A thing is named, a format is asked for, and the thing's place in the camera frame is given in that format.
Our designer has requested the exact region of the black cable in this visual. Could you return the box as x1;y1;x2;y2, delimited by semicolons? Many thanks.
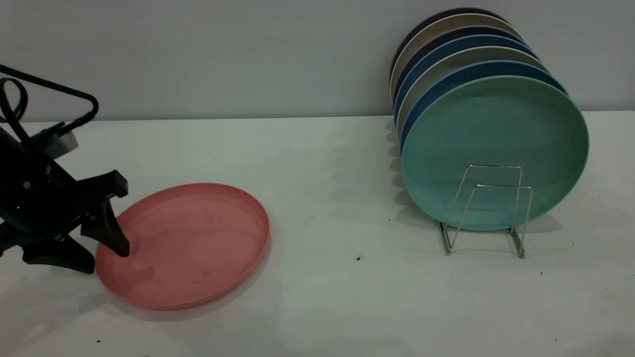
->
0;78;29;144
0;64;99;132

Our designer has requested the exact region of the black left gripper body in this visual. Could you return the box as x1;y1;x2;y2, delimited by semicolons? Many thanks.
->
0;124;129;254

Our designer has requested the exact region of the pink plate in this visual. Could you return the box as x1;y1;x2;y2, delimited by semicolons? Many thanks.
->
95;182;271;311

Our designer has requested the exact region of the beige plate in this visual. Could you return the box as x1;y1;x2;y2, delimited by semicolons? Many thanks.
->
396;46;549;135
389;13;521;95

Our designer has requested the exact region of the dark purple plate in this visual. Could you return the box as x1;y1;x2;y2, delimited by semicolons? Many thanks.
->
391;25;524;100
389;7;507;75

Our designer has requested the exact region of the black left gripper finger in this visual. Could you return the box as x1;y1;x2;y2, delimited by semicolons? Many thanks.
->
81;199;131;258
22;236;96;275

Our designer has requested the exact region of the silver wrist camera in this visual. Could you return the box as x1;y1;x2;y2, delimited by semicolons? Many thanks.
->
34;121;79;160

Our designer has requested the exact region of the green plate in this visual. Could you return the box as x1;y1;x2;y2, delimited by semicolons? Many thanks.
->
400;75;590;233

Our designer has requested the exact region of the blue plate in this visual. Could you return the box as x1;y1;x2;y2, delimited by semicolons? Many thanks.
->
393;34;539;122
399;60;569;150

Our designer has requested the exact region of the metal wire plate rack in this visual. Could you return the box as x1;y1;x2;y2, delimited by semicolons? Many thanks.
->
437;164;534;260

